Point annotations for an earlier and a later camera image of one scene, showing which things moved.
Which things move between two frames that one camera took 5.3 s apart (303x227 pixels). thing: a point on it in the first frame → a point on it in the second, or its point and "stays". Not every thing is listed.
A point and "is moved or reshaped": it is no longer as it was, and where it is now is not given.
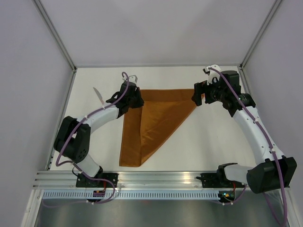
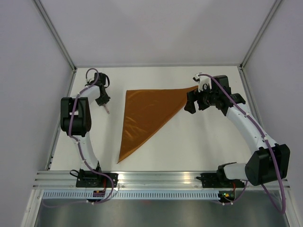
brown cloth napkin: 145,128 is moved or reshaped
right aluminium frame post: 273,9 stays
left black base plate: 82,181 stays
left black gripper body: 136,101 → 103,99
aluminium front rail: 127,179 stays
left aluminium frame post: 55,33 stays
